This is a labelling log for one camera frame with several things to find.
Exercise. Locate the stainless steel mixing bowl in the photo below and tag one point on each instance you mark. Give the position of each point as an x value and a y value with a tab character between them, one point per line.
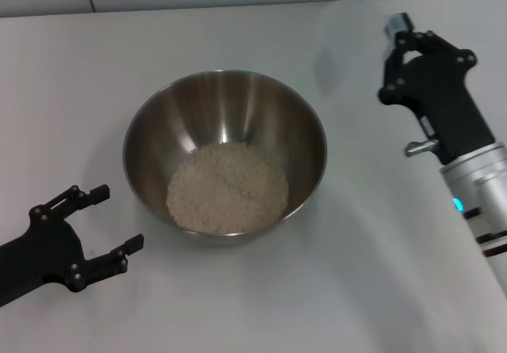
277	139

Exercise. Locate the white rice grains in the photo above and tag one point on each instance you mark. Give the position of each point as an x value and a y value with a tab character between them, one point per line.
227	190

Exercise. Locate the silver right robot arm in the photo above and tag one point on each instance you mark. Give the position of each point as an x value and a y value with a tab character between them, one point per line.
475	179

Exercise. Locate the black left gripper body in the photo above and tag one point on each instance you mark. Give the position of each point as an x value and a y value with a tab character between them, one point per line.
47	254

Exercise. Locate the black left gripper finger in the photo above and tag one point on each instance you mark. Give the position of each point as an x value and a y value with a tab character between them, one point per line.
65	202
109	264

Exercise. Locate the right gripper silver connector plug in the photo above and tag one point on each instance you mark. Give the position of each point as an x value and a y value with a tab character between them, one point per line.
420	147

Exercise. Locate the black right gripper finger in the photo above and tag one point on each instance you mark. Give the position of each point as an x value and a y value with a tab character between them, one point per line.
390	64
439	44

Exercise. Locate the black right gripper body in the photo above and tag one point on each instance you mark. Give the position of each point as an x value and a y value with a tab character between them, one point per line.
443	99

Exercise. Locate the clear plastic cup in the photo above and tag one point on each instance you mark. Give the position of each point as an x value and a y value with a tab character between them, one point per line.
336	48

